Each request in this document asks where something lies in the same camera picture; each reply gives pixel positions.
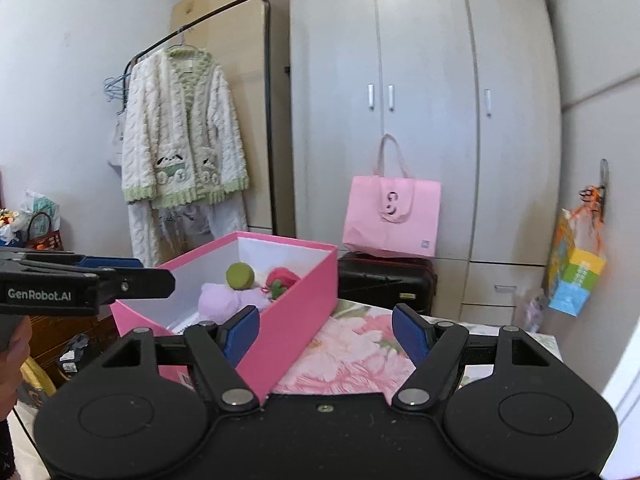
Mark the dark bag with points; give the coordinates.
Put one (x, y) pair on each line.
(75, 355)

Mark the colourful gift bag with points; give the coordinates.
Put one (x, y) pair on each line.
(575, 275)

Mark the green ball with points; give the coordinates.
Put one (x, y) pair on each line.
(240, 276)

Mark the white green plastic bag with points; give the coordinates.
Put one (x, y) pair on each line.
(42, 205)

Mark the dark wicker basket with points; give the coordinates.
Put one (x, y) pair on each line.
(45, 240)

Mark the purple plush toy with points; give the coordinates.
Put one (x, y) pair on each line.
(220, 300)

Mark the brown wooden cabinet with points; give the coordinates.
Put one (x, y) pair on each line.
(50, 330)

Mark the person's left hand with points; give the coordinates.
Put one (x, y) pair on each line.
(15, 360)

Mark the beige wooden board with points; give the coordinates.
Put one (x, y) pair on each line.
(250, 60)

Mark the yellow cloth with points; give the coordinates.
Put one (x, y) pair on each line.
(37, 380)

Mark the grey wardrobe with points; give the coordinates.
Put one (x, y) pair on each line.
(425, 60)

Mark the floral bed sheet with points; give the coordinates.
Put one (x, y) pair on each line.
(350, 355)

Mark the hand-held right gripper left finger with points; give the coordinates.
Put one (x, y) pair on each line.
(242, 332)

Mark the pink tote bag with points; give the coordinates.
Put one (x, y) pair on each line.
(390, 230)

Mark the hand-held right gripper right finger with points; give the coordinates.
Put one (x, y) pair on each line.
(410, 332)

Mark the black suitcase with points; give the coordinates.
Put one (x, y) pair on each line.
(385, 280)

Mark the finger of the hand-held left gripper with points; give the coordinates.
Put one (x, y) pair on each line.
(115, 262)
(140, 284)

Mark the fluffy white green cardigan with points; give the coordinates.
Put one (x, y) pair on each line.
(175, 125)

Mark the black clothes rack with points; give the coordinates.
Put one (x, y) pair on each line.
(270, 110)

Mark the pink cardboard box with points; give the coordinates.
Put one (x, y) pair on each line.
(295, 320)

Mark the white hanging bag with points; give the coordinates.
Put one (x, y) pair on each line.
(117, 145)

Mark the red strawberry toy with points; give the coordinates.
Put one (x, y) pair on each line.
(282, 276)

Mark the white fluffy robe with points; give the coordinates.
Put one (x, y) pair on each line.
(142, 230)

